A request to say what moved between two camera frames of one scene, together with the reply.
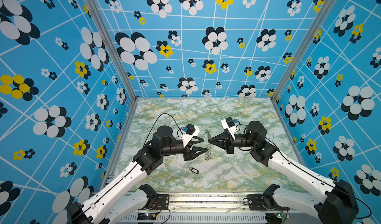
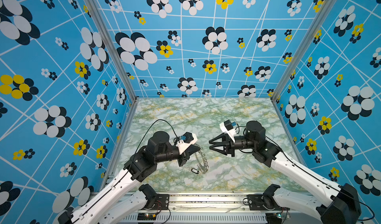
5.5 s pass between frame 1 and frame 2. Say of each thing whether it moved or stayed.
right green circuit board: stayed
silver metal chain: moved
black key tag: stayed
